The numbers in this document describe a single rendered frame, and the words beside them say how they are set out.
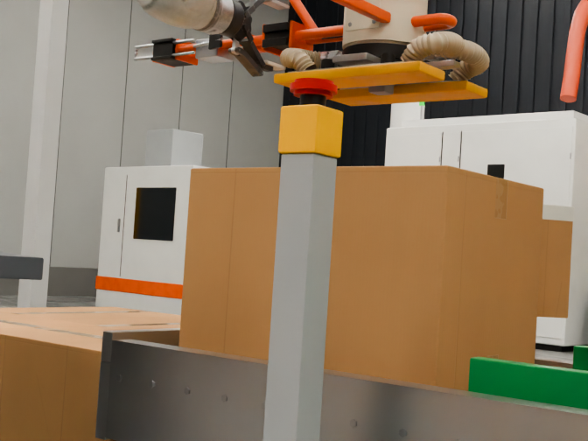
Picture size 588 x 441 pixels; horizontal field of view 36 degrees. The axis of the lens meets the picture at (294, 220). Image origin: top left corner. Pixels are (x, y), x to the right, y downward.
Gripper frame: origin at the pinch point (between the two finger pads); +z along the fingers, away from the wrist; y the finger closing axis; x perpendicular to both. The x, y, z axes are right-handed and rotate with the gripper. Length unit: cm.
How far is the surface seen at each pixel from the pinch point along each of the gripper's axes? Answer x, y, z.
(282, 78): 11.2, 12.4, -12.7
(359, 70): 29.6, 12.1, -12.8
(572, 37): -200, -188, 735
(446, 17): 41.1, 0.2, -0.6
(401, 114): -419, -127, 780
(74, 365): -39, 76, -18
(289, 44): 4.5, 2.5, -2.3
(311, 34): 9.4, 0.6, -1.2
